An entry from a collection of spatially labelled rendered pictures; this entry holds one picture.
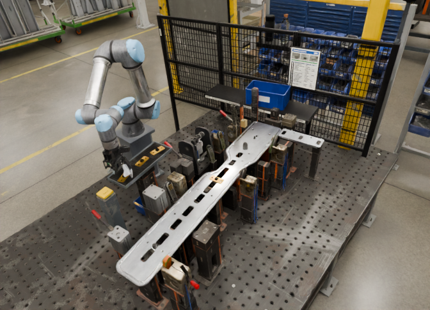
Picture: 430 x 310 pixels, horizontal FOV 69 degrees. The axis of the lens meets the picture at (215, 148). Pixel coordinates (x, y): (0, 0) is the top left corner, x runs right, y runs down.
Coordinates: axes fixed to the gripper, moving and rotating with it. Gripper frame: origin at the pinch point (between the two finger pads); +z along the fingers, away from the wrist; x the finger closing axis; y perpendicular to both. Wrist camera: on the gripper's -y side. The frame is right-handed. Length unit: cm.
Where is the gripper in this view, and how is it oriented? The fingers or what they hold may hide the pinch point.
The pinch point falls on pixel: (123, 174)
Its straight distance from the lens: 169.4
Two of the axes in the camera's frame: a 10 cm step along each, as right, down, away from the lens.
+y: -3.2, 5.9, -7.4
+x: 9.4, 1.5, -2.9
